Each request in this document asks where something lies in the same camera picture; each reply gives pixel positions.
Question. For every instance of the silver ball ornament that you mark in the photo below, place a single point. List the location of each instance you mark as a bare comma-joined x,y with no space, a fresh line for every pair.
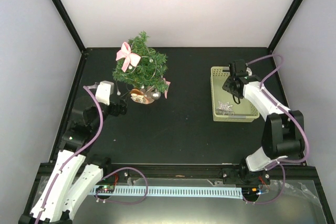
155,95

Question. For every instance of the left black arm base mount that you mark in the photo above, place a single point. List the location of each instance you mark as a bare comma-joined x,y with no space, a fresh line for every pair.
107,176

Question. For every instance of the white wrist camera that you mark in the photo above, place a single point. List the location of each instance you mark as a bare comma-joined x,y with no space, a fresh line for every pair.
238,68
103,92

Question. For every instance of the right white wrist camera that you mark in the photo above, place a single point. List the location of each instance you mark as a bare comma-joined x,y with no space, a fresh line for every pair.
238,68

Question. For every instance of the small green christmas tree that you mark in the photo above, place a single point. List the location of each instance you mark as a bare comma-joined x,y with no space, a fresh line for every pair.
151,69

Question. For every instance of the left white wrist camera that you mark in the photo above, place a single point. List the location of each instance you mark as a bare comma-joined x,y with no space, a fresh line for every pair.
103,92

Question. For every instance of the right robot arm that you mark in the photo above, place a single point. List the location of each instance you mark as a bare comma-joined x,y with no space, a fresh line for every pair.
283,134

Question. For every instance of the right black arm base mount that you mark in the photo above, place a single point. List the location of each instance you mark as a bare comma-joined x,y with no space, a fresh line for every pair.
245,177

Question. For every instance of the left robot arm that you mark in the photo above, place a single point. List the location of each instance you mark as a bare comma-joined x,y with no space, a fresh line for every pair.
74,176

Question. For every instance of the pink felt bow ornament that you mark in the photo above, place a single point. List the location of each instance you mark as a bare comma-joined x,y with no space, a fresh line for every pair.
129,57

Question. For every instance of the pink paper ornament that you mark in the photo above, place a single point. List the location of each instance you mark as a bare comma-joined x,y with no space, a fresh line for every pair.
167,84

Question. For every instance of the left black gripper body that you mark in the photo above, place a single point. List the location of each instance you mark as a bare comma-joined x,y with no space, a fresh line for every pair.
116,110

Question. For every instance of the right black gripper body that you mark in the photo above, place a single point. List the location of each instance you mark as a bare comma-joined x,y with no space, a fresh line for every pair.
229,87

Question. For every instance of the silver star ornament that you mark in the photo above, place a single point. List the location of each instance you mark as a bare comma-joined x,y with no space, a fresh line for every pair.
224,109

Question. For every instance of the gingerbread figure ornament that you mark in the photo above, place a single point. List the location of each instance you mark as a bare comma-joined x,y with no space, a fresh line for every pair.
138,96

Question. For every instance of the white slotted cable duct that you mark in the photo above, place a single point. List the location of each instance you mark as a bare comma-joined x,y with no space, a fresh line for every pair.
168,191

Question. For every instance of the black aluminium frame rail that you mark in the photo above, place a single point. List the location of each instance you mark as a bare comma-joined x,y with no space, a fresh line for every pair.
195,171

